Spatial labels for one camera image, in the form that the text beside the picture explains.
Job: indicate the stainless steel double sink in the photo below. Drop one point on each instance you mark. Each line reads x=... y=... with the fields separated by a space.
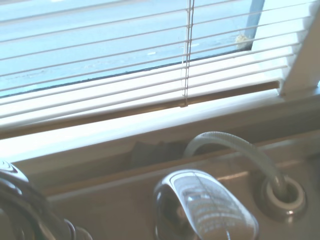
x=120 y=215

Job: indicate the white window blind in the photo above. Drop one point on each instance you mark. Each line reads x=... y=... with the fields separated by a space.
x=125 y=100

